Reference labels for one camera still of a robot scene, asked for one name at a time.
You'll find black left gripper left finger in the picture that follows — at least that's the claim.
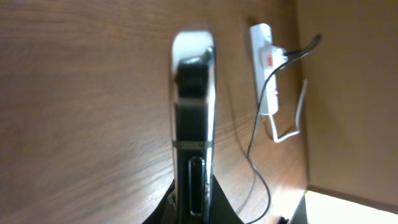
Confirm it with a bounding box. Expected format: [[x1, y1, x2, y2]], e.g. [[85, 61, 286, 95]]
[[142, 181, 177, 224]]

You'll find white power strip cord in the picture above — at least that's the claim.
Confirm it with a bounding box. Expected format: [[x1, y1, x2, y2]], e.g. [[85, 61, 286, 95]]
[[267, 78, 309, 144]]

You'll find black Galaxy smartphone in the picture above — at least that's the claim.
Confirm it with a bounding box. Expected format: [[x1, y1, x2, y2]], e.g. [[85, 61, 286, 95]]
[[170, 30, 216, 223]]

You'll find black charger cable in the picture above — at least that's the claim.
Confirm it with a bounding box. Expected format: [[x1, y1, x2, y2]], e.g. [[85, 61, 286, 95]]
[[245, 33, 323, 224]]

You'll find white power strip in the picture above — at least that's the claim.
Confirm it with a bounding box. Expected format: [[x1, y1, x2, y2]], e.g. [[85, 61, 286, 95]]
[[249, 23, 288, 115]]

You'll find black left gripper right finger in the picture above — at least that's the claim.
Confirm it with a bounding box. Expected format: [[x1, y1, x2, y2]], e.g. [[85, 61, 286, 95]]
[[210, 175, 243, 224]]

